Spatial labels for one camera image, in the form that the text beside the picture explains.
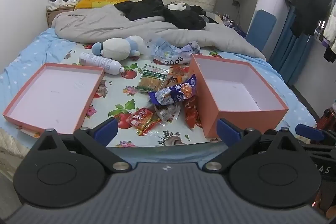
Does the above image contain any shallow orange box lid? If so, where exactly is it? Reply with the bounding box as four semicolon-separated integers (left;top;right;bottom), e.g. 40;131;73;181
3;63;105;135

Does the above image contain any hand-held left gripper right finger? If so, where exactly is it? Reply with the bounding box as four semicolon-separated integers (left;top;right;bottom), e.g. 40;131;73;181
205;118;306;172

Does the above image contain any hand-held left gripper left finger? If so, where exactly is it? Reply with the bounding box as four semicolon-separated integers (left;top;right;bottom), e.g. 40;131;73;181
28;118;132;172

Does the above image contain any crumpled clear plastic bag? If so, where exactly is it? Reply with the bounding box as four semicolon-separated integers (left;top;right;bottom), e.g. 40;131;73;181
143;32;201;66

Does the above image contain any dark red snack packet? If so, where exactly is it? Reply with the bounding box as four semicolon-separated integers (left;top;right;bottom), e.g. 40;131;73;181
184;97;203;130

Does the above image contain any white plastic bottle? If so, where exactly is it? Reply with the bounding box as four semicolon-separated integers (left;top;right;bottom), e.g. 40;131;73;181
79;52;126;75

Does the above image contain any white and blue plush toy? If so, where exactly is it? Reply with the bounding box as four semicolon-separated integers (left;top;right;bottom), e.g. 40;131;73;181
91;35;145;60

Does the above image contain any light blue star bedsheet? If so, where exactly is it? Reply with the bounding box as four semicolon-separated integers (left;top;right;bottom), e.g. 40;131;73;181
0;28;318;164

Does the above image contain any blue purple snack packet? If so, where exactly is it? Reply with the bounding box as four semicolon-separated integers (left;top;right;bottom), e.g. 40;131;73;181
149;73;198;106

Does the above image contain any yellow pillow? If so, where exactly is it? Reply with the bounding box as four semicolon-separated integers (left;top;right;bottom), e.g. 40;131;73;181
74;0;131;10

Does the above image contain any black clothes pile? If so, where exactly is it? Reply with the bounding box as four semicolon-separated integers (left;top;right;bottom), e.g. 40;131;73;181
114;0;208;30

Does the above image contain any cardboard box nightstand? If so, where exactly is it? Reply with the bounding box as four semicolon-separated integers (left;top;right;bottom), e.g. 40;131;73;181
46;6;75;28

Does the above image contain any red foil snack packet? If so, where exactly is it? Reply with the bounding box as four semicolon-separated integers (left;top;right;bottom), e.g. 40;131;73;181
126;108;162;136

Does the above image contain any beige round side table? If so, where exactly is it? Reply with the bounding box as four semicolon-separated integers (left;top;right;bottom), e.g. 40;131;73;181
205;11;226;25

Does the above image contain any blue padded board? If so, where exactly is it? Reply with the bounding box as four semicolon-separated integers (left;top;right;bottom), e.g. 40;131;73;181
246;9;277;52

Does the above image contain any cream quilted mattress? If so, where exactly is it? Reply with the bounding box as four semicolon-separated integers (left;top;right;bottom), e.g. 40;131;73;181
0;126;40;182

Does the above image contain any clear brown snack packet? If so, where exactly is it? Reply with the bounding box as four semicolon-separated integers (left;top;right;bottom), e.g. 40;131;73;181
154;103;181;123

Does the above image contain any green label tofu snack packet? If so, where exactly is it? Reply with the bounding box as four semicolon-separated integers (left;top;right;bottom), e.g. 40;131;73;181
136;64;170;92

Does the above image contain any small black white plush toy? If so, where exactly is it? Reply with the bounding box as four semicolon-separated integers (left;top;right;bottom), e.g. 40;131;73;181
164;2;193;12

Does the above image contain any grey quilt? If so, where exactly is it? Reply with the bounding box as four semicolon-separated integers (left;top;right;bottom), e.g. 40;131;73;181
51;5;266;60

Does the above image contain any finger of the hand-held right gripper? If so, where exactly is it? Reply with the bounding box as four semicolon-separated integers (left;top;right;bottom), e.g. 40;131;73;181
295;124;336;146

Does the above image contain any row of small cosmetic bottles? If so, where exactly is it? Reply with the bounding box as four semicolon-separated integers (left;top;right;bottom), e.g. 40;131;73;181
222;13;235;25

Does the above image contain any blue curtain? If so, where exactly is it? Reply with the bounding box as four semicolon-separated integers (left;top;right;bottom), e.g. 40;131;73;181
269;5;317;85

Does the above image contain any deep orange cardboard box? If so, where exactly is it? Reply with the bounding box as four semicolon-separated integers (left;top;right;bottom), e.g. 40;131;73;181
189;54;289;138

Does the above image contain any floral printed mat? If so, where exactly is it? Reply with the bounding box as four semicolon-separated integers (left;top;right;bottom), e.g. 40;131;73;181
56;42;229;148

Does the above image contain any red gift bag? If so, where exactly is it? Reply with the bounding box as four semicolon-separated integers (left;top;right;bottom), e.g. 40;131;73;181
316;106;336;130

